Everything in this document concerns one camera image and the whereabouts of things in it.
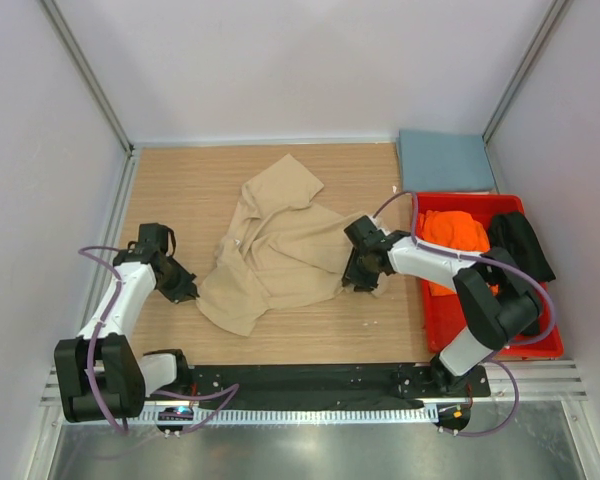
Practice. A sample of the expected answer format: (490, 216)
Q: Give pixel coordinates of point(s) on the left aluminium frame post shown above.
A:
(73, 49)

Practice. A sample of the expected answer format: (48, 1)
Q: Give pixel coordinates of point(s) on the black t shirt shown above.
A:
(514, 233)

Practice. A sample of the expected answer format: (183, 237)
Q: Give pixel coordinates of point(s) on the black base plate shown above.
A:
(317, 382)

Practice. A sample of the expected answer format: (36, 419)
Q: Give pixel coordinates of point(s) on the right aluminium frame post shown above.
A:
(540, 40)

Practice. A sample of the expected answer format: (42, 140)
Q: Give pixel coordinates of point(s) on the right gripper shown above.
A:
(365, 283)

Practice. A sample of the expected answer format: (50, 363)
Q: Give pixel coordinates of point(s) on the aluminium front rail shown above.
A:
(537, 380)

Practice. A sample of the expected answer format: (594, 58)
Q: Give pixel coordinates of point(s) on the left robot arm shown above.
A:
(99, 376)

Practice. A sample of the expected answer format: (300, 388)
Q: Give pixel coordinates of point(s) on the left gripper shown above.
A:
(185, 290)

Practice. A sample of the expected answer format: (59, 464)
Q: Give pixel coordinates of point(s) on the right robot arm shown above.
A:
(497, 299)

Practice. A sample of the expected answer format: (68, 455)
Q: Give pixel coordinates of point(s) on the beige t shirt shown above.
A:
(282, 250)

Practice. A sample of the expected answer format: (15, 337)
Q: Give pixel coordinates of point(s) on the red plastic bin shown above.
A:
(443, 316)

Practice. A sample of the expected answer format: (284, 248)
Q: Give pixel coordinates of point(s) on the aluminium frame post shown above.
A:
(73, 49)
(540, 40)

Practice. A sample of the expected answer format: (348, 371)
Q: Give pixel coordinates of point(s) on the folded blue t shirt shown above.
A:
(443, 162)

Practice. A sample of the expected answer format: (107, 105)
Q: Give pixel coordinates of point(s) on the orange t shirt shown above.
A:
(453, 229)

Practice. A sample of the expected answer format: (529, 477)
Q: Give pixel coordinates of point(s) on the slotted cable duct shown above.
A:
(180, 415)

